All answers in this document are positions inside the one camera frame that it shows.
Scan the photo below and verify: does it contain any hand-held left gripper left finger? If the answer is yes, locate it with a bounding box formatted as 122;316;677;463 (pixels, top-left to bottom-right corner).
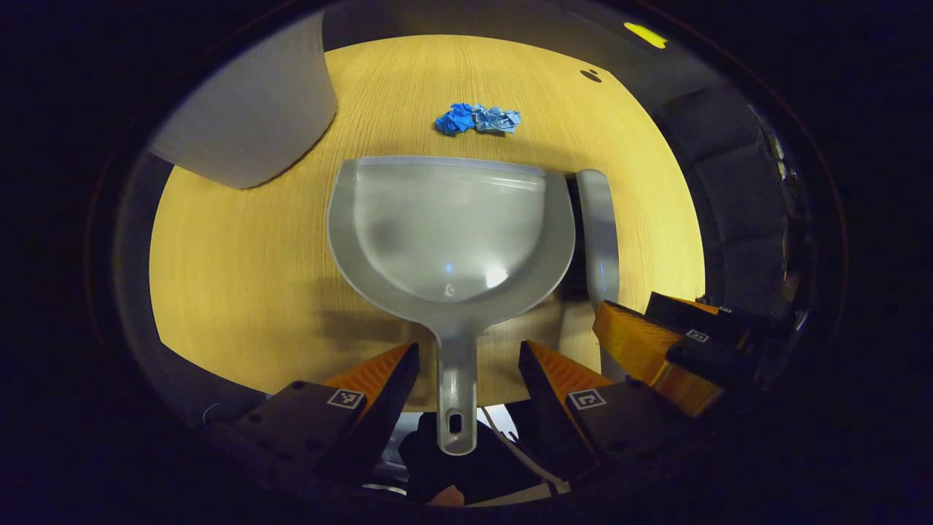
219;343;421;489

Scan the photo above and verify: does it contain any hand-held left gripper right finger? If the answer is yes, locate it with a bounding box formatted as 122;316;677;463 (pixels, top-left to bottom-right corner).
518;339;697;482

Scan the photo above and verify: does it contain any small grey broom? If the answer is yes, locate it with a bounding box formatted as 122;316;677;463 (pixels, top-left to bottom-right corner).
574;168;622;311

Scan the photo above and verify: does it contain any small grey dustpan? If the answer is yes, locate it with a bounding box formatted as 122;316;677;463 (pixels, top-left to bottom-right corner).
327;155;577;456

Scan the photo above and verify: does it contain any light blue paper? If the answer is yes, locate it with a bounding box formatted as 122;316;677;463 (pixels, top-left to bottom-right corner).
472;105;523;136

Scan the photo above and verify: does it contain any dark blue paper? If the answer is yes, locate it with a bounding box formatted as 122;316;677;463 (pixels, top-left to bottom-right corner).
435;103;476;136

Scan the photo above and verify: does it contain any white ribbed garbage bin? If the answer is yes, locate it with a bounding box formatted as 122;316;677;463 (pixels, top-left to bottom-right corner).
149;10;339;190

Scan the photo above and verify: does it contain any wooden desktop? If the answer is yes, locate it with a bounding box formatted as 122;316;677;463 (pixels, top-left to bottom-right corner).
149;34;706;411

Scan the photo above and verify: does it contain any person's dark clothing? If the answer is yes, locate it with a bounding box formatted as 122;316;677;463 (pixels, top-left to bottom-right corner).
399;411;544;505

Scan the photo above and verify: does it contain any white cable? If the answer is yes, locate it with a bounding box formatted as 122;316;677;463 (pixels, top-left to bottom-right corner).
477;406;571;505

